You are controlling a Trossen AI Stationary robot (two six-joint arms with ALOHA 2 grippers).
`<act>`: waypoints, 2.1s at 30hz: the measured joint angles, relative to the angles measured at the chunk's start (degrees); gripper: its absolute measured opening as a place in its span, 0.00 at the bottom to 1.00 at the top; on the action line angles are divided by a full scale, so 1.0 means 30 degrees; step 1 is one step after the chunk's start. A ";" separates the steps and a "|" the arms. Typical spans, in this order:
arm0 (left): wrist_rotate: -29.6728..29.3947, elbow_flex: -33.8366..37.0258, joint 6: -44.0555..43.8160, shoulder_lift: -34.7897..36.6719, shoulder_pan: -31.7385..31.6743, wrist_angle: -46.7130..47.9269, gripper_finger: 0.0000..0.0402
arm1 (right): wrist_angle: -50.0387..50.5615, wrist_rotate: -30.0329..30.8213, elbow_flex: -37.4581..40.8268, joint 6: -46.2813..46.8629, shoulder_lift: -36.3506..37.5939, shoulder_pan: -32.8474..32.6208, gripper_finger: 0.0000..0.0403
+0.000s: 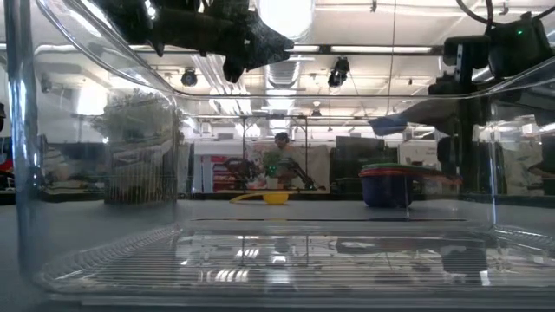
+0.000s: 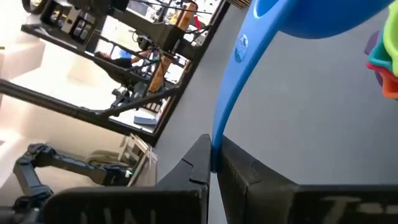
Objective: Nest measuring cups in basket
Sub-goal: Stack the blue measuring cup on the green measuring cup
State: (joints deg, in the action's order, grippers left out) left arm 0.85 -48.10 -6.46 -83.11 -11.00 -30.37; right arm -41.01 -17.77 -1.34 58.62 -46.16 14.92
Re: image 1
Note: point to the clear plastic basket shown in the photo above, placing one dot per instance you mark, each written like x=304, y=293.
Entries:
x=130, y=260

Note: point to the round ceiling lamp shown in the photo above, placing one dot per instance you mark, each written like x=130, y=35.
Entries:
x=286, y=15

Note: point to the large black background screen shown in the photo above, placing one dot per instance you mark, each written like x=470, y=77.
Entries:
x=364, y=151

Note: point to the red measuring cup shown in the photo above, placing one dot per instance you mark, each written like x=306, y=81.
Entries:
x=381, y=172

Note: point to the green measuring cup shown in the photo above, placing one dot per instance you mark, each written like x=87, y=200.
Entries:
x=390, y=165

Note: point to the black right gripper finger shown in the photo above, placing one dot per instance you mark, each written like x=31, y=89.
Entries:
x=442, y=86
x=464, y=52

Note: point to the person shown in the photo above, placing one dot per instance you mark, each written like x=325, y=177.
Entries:
x=284, y=149

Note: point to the yellow measuring cup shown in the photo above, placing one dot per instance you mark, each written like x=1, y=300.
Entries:
x=275, y=198

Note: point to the black hanging ceiling camera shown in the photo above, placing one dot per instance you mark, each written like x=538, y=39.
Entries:
x=339, y=71
x=189, y=78

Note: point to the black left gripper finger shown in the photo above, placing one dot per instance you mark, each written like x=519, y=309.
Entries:
x=234, y=69
x=269, y=41

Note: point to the purple measuring cup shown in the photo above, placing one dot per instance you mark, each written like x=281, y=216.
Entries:
x=386, y=190

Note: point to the background robot station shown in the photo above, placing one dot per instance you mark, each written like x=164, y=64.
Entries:
x=247, y=171

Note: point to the silver air duct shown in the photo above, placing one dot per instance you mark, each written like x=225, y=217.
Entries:
x=284, y=73

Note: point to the blue measuring cup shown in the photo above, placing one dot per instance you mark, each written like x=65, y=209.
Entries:
x=388, y=125

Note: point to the potted artificial plant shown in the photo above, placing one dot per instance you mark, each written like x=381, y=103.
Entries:
x=134, y=117

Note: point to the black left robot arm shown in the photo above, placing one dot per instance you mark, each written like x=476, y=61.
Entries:
x=121, y=15

